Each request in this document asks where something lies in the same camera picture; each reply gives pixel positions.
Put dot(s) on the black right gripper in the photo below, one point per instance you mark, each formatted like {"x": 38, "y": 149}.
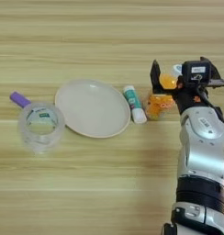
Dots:
{"x": 192, "y": 96}

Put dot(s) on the orange juice bottle white cap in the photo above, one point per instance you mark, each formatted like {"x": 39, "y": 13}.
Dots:
{"x": 158, "y": 107}

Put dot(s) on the clear adhesive tape roll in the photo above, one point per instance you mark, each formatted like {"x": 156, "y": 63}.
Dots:
{"x": 40, "y": 143}

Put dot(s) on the small black box white label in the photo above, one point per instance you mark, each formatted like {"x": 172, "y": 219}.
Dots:
{"x": 196, "y": 72}

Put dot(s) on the green white glue stick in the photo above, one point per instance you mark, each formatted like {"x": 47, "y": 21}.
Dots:
{"x": 134, "y": 104}

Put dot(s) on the round beige plate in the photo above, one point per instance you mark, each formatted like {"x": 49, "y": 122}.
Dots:
{"x": 92, "y": 108}

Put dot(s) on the purple rectangular eraser block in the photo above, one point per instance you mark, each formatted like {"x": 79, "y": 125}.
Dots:
{"x": 19, "y": 99}

